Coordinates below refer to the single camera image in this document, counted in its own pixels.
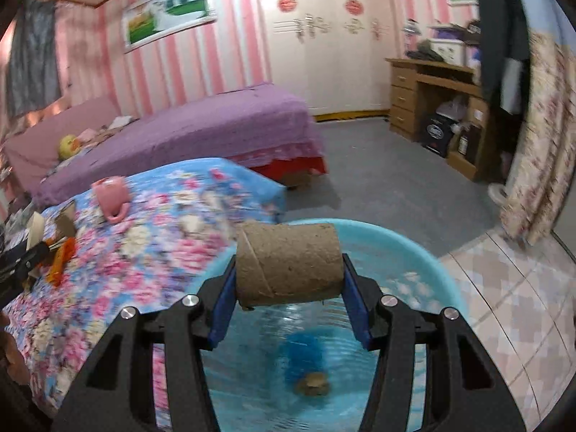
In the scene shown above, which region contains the cardboard tube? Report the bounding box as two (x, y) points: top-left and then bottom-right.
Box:
(235, 221), (345, 307)

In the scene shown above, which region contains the orange snack wrapper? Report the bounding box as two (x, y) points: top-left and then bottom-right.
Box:
(46, 237), (76, 287)

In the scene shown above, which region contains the brown crumpled paper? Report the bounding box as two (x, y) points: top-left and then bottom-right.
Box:
(295, 372), (331, 397)

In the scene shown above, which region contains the floral bedspread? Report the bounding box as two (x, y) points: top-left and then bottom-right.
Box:
(6, 158), (285, 414)

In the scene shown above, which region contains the pink mug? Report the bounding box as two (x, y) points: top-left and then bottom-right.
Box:
(91, 176), (131, 224)

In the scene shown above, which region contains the floral curtain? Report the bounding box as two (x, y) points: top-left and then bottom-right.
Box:
(500, 30), (575, 245)

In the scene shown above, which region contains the wooden desk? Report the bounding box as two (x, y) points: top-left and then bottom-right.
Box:
(387, 58), (498, 181)

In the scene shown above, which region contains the yellow duck plush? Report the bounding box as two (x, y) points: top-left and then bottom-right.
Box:
(58, 135), (82, 161)

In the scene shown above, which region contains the purple bed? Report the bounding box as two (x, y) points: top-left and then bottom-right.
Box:
(33, 83), (327, 207)

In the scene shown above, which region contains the grey hanging cloth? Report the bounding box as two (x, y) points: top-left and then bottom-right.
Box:
(6, 0), (62, 119)

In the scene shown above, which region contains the white wardrobe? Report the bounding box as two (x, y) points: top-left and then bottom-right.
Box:
(259, 0), (398, 117)

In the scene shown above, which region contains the wedding picture frame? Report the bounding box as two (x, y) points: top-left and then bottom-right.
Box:
(121, 0), (217, 53)

